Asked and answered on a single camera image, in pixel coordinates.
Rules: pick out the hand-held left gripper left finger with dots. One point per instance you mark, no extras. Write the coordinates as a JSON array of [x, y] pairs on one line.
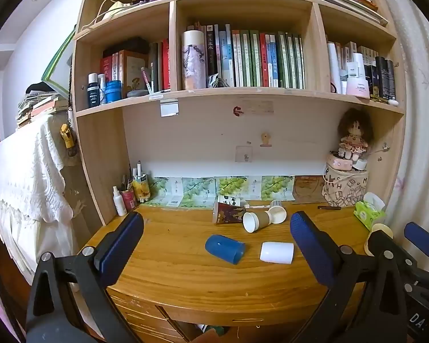
[[123, 243]]

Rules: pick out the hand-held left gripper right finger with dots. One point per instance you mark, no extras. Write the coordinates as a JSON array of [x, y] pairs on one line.
[[309, 246]]

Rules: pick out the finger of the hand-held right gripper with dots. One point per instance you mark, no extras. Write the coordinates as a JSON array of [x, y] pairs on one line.
[[422, 237]]

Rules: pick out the white plastic cup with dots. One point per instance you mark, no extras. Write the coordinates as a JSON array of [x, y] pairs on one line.
[[277, 253]]

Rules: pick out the blue plastic cup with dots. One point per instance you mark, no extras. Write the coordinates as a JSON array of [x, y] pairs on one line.
[[223, 248]]

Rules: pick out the brown paper cup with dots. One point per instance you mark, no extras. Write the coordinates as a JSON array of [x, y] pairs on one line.
[[257, 220]]

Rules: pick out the dark printed paper cup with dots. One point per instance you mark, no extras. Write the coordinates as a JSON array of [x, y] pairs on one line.
[[228, 215]]

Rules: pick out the white spray bottle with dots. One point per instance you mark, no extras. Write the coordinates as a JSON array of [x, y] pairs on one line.
[[119, 203]]

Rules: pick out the red can pen holder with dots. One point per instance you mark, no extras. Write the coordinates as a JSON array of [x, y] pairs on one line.
[[129, 200]]

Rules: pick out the dark pen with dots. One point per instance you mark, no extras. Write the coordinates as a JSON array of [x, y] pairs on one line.
[[329, 207]]

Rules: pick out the tape roll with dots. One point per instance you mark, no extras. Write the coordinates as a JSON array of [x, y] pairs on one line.
[[375, 232]]

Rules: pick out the green tissue pack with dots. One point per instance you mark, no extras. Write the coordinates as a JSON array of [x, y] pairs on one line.
[[370, 213]]

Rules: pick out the brown printed card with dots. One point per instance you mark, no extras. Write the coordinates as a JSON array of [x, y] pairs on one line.
[[308, 188]]

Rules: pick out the green grape printed card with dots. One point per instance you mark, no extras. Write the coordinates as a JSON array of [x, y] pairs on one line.
[[196, 191], [277, 185], [232, 185], [164, 191]]

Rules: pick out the letter printed canvas bag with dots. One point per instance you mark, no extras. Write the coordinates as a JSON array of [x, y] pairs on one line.
[[345, 189]]

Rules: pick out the wooden desk drawer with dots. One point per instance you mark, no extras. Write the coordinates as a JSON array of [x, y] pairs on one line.
[[150, 319]]

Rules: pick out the wooden bookshelf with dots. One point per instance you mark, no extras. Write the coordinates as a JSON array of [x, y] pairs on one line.
[[100, 157]]

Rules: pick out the pink music box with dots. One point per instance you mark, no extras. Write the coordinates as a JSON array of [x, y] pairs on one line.
[[339, 162]]

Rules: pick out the brown haired rag doll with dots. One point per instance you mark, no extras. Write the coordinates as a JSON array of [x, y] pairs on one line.
[[354, 135]]

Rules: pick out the white lace cloth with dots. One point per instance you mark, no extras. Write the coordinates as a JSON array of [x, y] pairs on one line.
[[25, 175]]

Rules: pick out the yellow toy figure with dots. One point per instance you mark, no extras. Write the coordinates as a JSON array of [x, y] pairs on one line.
[[67, 136]]

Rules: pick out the pale floral curtain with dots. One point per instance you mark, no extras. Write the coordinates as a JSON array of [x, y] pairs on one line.
[[418, 114]]

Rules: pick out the blue jar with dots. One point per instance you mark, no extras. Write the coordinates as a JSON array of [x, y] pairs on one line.
[[113, 92]]

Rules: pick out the dark bottle with white cap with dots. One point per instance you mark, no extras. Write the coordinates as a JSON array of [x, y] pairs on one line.
[[93, 93]]

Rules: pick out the small white bottle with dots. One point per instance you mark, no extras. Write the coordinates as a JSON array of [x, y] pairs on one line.
[[102, 89]]

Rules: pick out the pile of old books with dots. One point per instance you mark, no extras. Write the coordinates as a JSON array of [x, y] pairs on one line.
[[39, 107]]

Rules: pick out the black bottle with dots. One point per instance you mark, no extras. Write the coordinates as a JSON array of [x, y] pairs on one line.
[[385, 78]]

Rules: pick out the pink lotion bottle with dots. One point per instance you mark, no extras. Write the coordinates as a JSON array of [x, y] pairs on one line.
[[357, 87]]

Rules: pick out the white and red tube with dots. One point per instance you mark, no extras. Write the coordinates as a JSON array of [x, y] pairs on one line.
[[147, 80]]

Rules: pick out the row of red and dark books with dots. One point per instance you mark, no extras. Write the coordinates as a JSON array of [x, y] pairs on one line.
[[136, 68]]

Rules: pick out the green framed board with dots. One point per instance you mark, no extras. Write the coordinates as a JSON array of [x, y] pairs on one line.
[[59, 66]]

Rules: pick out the row of white and dark books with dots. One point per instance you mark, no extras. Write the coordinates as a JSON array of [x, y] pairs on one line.
[[346, 60]]

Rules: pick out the row of green and red books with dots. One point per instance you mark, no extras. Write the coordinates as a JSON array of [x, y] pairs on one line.
[[257, 60]]

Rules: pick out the floral printed tube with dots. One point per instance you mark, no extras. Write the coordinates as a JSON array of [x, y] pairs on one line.
[[193, 60]]

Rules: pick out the cream face mask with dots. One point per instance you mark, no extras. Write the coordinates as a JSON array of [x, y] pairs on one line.
[[110, 9]]

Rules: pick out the clear wall hook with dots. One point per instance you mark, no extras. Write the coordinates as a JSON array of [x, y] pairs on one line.
[[243, 154]]

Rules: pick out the wooden wall hook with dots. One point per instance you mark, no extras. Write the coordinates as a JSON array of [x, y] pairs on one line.
[[266, 140]]

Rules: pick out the red wall sticker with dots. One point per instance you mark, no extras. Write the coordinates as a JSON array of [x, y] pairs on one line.
[[238, 111]]

